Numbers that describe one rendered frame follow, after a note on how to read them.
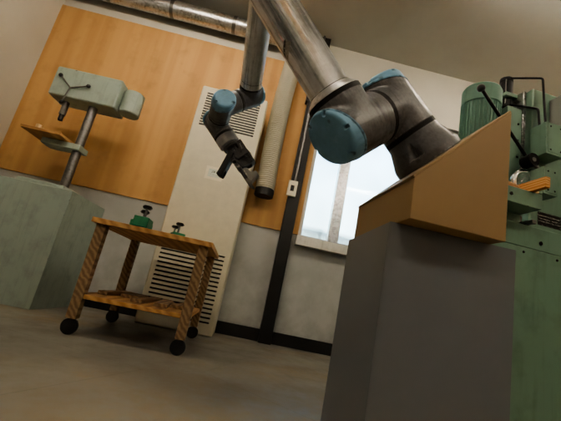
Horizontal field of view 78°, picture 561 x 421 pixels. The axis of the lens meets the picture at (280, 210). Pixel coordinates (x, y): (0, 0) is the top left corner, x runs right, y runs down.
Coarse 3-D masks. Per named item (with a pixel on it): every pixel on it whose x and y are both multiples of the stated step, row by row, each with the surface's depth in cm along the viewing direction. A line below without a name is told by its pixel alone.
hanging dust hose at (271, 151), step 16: (288, 80) 294; (288, 96) 290; (272, 112) 289; (288, 112) 291; (272, 128) 283; (272, 144) 277; (272, 160) 275; (272, 176) 273; (256, 192) 270; (272, 192) 272
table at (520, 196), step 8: (512, 192) 126; (520, 192) 127; (528, 192) 128; (512, 200) 125; (520, 200) 126; (528, 200) 127; (536, 200) 128; (512, 208) 132; (520, 208) 130; (528, 208) 128; (536, 208) 127
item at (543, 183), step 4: (544, 176) 123; (532, 180) 128; (536, 180) 126; (540, 180) 125; (544, 180) 123; (548, 180) 123; (524, 184) 131; (528, 184) 129; (532, 184) 128; (536, 184) 126; (540, 184) 124; (544, 184) 123; (548, 184) 123; (524, 188) 131; (528, 188) 129; (532, 188) 127; (536, 188) 126; (540, 188) 124; (544, 188) 123; (548, 188) 123
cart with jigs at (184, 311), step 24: (144, 216) 169; (96, 240) 162; (144, 240) 202; (168, 240) 174; (192, 240) 165; (96, 264) 162; (120, 288) 211; (192, 288) 162; (72, 312) 154; (168, 312) 160; (192, 312) 177; (192, 336) 211
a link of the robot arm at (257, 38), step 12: (252, 12) 114; (252, 24) 117; (252, 36) 120; (264, 36) 120; (252, 48) 123; (264, 48) 124; (252, 60) 127; (264, 60) 129; (252, 72) 131; (240, 84) 138; (252, 84) 135; (240, 96) 137; (252, 96) 139; (264, 96) 144
